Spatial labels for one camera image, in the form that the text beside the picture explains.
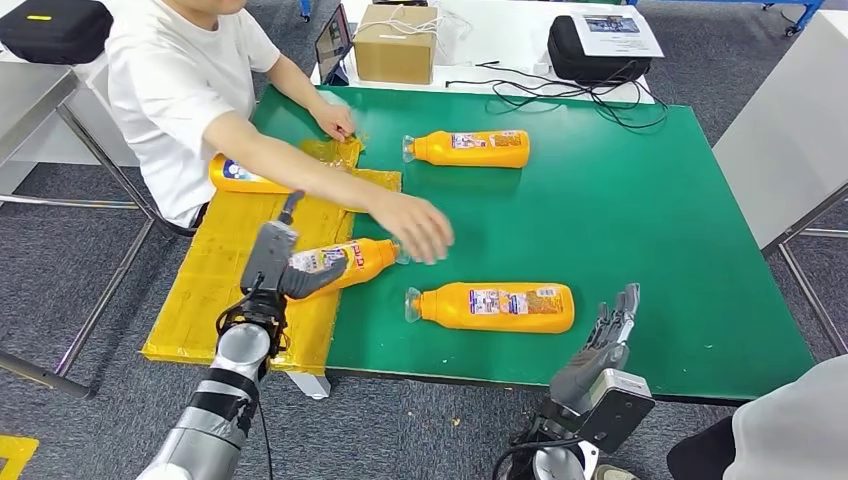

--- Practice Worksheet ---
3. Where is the white table leg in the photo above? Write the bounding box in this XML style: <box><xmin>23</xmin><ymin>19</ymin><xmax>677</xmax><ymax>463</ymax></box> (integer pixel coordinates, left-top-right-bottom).
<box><xmin>288</xmin><ymin>372</ymin><xmax>333</xmax><ymax>402</ymax></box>

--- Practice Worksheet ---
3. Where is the dark laptop screen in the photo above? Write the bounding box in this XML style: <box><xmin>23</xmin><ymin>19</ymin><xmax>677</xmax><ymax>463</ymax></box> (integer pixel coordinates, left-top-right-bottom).
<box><xmin>313</xmin><ymin>3</ymin><xmax>354</xmax><ymax>87</ymax></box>

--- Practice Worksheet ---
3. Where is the black tangled cable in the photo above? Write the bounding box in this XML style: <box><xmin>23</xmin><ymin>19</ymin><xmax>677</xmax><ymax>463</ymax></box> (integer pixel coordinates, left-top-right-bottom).
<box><xmin>445</xmin><ymin>61</ymin><xmax>669</xmax><ymax>132</ymax></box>

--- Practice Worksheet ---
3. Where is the printed paper sheet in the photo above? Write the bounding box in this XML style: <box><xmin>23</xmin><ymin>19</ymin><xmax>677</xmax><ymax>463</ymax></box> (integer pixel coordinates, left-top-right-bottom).
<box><xmin>570</xmin><ymin>5</ymin><xmax>665</xmax><ymax>60</ymax></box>

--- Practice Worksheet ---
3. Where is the steel frame table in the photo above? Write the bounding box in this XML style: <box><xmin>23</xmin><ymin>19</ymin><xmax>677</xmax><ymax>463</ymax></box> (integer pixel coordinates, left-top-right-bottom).
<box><xmin>0</xmin><ymin>59</ymin><xmax>200</xmax><ymax>402</ymax></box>

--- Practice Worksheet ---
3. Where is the person's right hand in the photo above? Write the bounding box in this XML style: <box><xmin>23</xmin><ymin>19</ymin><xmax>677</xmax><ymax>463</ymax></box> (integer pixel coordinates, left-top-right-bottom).
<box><xmin>366</xmin><ymin>190</ymin><xmax>457</xmax><ymax>266</ymax></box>

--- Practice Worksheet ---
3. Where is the black carrying case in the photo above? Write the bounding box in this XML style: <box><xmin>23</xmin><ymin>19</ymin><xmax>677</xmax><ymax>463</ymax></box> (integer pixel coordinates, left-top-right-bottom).
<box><xmin>547</xmin><ymin>15</ymin><xmax>654</xmax><ymax>86</ymax></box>

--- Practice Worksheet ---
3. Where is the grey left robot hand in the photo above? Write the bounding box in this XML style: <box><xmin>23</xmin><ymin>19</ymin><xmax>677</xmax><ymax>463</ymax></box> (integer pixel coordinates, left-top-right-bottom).
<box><xmin>274</xmin><ymin>190</ymin><xmax>350</xmax><ymax>303</ymax></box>

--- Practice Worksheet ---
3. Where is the white string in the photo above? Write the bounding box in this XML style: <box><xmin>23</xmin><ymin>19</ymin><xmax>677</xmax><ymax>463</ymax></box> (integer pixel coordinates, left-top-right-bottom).
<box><xmin>356</xmin><ymin>4</ymin><xmax>465</xmax><ymax>40</ymax></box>

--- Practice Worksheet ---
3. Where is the pale table with steel legs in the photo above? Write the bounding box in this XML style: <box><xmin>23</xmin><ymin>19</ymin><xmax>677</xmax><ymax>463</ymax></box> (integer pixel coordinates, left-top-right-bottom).
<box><xmin>712</xmin><ymin>9</ymin><xmax>848</xmax><ymax>359</ymax></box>

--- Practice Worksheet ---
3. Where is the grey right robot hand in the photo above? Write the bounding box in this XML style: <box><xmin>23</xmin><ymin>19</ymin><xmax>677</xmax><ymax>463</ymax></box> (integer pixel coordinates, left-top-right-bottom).
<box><xmin>548</xmin><ymin>282</ymin><xmax>643</xmax><ymax>415</ymax></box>

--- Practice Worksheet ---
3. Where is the person's left hand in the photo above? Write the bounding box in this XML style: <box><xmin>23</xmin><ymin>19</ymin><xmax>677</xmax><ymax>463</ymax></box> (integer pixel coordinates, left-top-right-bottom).
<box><xmin>309</xmin><ymin>100</ymin><xmax>357</xmax><ymax>144</ymax></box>

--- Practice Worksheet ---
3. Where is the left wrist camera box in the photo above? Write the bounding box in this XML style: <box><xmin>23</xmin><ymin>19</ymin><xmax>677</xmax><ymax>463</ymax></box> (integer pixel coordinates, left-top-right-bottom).
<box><xmin>239</xmin><ymin>220</ymin><xmax>301</xmax><ymax>296</ymax></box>

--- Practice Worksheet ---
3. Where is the black chair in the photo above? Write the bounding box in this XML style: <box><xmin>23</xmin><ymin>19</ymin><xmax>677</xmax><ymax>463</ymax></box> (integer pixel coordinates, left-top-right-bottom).
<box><xmin>153</xmin><ymin>198</ymin><xmax>200</xmax><ymax>240</ymax></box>

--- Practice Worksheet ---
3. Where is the person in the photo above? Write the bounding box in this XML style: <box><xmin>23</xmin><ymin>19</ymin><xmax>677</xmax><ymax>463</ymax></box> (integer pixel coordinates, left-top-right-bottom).
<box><xmin>592</xmin><ymin>354</ymin><xmax>848</xmax><ymax>480</ymax></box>
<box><xmin>105</xmin><ymin>0</ymin><xmax>457</xmax><ymax>266</ymax></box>

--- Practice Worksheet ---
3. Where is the black case with yellow tag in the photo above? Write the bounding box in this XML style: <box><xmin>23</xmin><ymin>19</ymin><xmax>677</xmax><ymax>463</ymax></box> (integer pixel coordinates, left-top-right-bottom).
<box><xmin>0</xmin><ymin>0</ymin><xmax>114</xmax><ymax>66</ymax></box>

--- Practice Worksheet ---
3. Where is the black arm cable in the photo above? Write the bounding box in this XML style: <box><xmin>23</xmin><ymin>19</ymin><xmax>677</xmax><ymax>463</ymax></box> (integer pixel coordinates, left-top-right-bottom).
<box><xmin>256</xmin><ymin>397</ymin><xmax>275</xmax><ymax>480</ymax></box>

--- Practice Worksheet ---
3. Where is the yellow taped cardboard mat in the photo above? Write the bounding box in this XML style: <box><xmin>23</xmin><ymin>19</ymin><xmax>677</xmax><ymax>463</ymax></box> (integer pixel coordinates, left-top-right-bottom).
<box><xmin>140</xmin><ymin>135</ymin><xmax>403</xmax><ymax>378</ymax></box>

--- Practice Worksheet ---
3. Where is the brown cardboard box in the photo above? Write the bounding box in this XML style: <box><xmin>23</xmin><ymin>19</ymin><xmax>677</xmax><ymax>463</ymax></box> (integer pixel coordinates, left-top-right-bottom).
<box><xmin>352</xmin><ymin>4</ymin><xmax>440</xmax><ymax>85</ymax></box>

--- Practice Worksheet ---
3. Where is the white table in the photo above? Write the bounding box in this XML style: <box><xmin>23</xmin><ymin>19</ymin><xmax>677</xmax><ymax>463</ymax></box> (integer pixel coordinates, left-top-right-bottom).
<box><xmin>309</xmin><ymin>0</ymin><xmax>657</xmax><ymax>107</ymax></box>

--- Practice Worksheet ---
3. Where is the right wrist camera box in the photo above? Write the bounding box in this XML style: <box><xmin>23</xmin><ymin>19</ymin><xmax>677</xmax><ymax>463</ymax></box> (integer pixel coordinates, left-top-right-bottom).
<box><xmin>576</xmin><ymin>368</ymin><xmax>657</xmax><ymax>456</ymax></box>

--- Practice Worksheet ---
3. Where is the orange detergent bottle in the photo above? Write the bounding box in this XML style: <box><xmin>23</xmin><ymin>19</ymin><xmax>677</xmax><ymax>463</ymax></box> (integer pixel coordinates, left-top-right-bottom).
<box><xmin>208</xmin><ymin>153</ymin><xmax>296</xmax><ymax>195</ymax></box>
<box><xmin>402</xmin><ymin>129</ymin><xmax>531</xmax><ymax>170</ymax></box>
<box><xmin>404</xmin><ymin>282</ymin><xmax>576</xmax><ymax>335</ymax></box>
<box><xmin>288</xmin><ymin>237</ymin><xmax>403</xmax><ymax>301</ymax></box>

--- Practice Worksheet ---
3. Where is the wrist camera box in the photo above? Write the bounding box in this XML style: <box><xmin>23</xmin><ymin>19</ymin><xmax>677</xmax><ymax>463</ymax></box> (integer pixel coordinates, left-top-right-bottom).
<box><xmin>576</xmin><ymin>368</ymin><xmax>657</xmax><ymax>456</ymax></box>
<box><xmin>239</xmin><ymin>220</ymin><xmax>301</xmax><ymax>296</ymax></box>

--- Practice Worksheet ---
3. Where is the blue wheeled steel frame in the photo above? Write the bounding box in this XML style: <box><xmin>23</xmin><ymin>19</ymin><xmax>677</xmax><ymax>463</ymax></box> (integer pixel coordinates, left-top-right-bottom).
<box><xmin>625</xmin><ymin>0</ymin><xmax>826</xmax><ymax>38</ymax></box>

